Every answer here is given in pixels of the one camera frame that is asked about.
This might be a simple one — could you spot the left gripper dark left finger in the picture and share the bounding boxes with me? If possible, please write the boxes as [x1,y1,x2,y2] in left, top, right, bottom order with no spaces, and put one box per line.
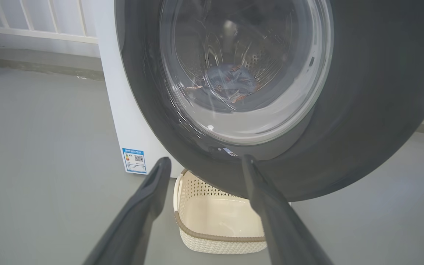
[83,157,172,265]

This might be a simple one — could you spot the cream perforated laundry basket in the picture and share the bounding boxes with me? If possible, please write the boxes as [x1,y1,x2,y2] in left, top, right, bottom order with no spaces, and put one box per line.
[173,169,269,255]

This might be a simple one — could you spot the white front-load washing machine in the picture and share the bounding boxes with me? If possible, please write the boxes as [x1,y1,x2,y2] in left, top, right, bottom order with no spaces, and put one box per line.
[93,0,185,179]

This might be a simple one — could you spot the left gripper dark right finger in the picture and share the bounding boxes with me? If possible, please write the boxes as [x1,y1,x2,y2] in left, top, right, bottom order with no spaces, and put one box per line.
[241,154,334,265]

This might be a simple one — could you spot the blue cartoon print garment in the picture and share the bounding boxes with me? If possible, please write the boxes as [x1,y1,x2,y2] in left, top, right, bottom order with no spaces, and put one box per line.
[203,63,262,104]

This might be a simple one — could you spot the dark round washing machine door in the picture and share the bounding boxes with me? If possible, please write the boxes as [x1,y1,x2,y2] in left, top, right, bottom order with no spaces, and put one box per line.
[114,0,424,202]

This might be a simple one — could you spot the blue energy label sticker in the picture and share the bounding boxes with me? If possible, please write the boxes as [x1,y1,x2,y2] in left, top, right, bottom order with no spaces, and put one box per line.
[121,148,148,174]

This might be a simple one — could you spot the white metal railing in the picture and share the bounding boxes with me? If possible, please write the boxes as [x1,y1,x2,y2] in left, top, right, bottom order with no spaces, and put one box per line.
[0,0,99,45]

